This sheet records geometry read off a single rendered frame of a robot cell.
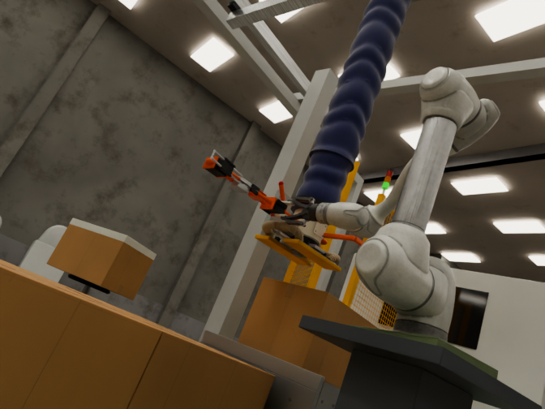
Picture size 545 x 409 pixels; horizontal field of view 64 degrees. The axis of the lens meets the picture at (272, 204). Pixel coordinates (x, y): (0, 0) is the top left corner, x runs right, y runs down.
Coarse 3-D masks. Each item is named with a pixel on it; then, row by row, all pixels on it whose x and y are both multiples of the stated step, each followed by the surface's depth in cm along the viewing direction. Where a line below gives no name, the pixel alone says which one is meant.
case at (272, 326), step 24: (264, 288) 215; (288, 288) 206; (312, 288) 198; (264, 312) 207; (288, 312) 199; (312, 312) 192; (336, 312) 197; (240, 336) 209; (264, 336) 200; (288, 336) 193; (312, 336) 186; (288, 360) 187; (312, 360) 186; (336, 360) 200; (336, 384) 201
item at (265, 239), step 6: (264, 240) 206; (270, 240) 203; (276, 240) 205; (270, 246) 213; (276, 246) 208; (282, 246) 208; (282, 252) 216; (288, 252) 212; (288, 258) 224; (294, 258) 218; (300, 258) 217; (300, 264) 226; (306, 264) 221
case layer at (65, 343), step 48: (0, 288) 97; (48, 288) 105; (0, 336) 98; (48, 336) 106; (96, 336) 115; (144, 336) 126; (0, 384) 99; (48, 384) 106; (96, 384) 116; (144, 384) 127; (192, 384) 140; (240, 384) 156
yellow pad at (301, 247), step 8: (288, 240) 192; (296, 240) 189; (304, 240) 198; (296, 248) 197; (304, 248) 192; (312, 248) 195; (312, 256) 201; (320, 256) 198; (320, 264) 208; (328, 264) 203
